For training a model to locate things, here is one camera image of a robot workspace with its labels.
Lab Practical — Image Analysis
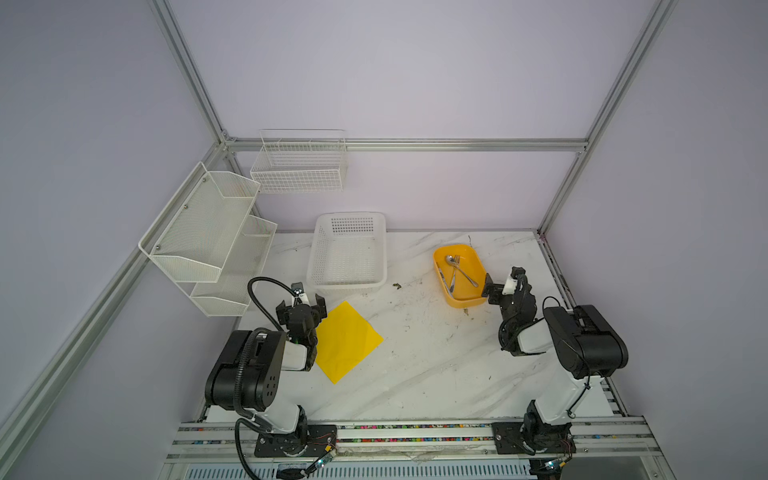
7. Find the metal knife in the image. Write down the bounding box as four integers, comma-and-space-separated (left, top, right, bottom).
436, 268, 449, 290

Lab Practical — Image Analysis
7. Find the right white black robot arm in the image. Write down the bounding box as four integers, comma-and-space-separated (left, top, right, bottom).
482, 266, 629, 455

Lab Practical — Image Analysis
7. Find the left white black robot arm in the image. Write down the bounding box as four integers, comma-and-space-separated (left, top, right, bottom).
204, 295, 327, 441

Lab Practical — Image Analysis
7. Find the yellow plastic tub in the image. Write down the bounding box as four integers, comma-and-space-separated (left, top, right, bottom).
433, 244, 487, 309

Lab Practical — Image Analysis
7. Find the lower white mesh shelf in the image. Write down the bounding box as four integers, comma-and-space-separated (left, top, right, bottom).
191, 215, 277, 317

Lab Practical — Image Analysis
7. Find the white plastic perforated basket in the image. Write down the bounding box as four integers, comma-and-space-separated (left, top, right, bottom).
307, 211, 388, 295

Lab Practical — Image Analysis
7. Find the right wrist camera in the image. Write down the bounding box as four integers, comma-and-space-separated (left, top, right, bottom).
502, 276, 518, 296

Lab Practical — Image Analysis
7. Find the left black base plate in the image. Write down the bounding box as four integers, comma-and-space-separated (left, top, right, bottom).
253, 424, 338, 458

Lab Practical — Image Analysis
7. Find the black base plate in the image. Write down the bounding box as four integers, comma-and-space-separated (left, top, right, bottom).
491, 422, 575, 456
253, 424, 338, 458

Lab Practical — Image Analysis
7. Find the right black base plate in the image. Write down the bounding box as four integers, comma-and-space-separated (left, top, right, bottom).
491, 422, 575, 456

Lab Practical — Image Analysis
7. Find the white wire wall basket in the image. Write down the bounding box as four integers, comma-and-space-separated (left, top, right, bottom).
250, 129, 348, 194

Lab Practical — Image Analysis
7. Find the aluminium front rail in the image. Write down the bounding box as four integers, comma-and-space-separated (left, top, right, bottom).
161, 417, 665, 464

